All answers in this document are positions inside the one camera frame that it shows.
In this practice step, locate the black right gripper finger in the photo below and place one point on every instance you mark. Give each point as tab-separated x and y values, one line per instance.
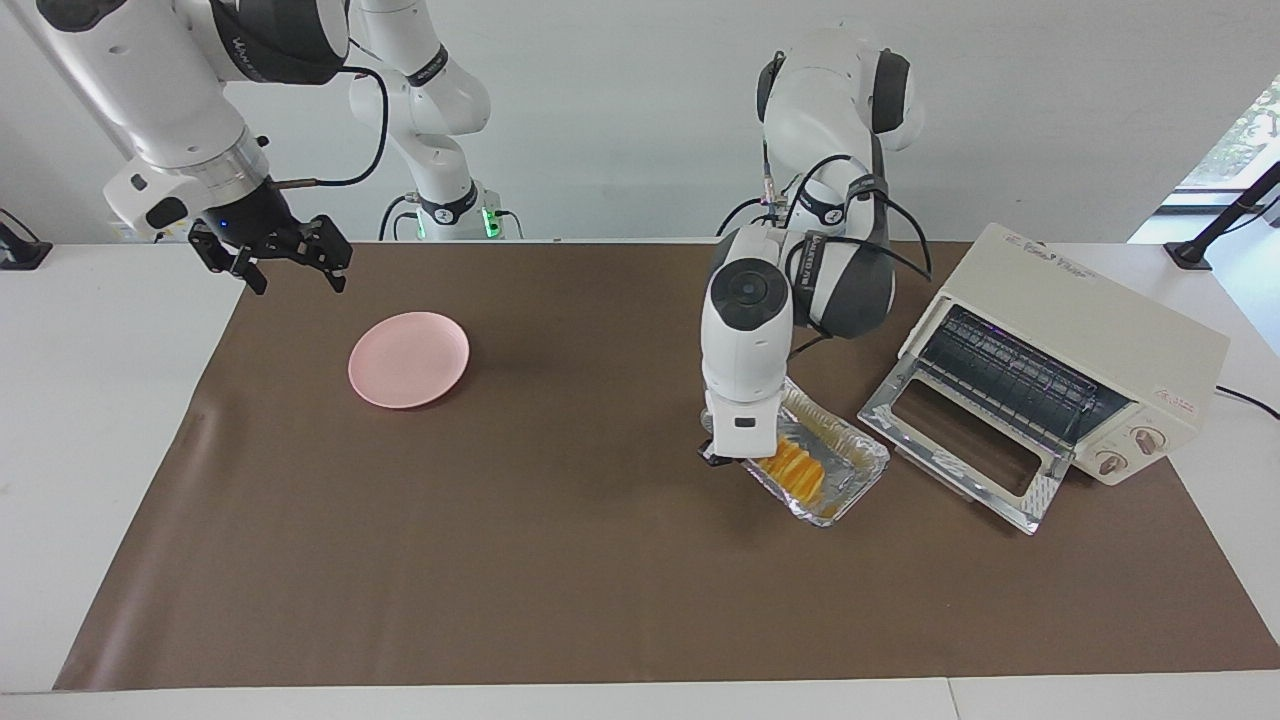
230	255
332	247

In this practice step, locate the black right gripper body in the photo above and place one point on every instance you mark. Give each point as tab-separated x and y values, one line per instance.
255	225

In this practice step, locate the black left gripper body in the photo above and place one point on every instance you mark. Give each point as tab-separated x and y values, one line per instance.
712	460

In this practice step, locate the yellow sliced bread loaf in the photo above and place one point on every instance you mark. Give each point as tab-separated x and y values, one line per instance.
800	470

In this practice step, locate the aluminium foil tray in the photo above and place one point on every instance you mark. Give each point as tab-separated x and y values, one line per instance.
850	470

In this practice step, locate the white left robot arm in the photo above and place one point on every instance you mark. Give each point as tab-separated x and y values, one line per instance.
750	340

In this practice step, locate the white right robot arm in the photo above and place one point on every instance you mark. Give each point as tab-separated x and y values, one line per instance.
150	90

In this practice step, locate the beige oven knob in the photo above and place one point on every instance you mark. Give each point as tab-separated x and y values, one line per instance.
1110	463
1148	439

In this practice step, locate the cream toaster oven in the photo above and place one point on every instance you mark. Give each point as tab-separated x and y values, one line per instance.
1100	320

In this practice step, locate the pink round plate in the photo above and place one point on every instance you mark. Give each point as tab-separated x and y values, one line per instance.
410	360

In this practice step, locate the brown table mat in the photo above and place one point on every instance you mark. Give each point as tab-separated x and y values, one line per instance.
500	550

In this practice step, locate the bright window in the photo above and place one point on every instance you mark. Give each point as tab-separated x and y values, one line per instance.
1250	130

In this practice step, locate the white wall power socket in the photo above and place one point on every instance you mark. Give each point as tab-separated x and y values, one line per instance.
140	237

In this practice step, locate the black desk mount base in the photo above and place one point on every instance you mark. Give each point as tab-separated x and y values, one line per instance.
20	252

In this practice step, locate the glass oven door metal frame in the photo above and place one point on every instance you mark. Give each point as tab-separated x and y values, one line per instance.
1040	490

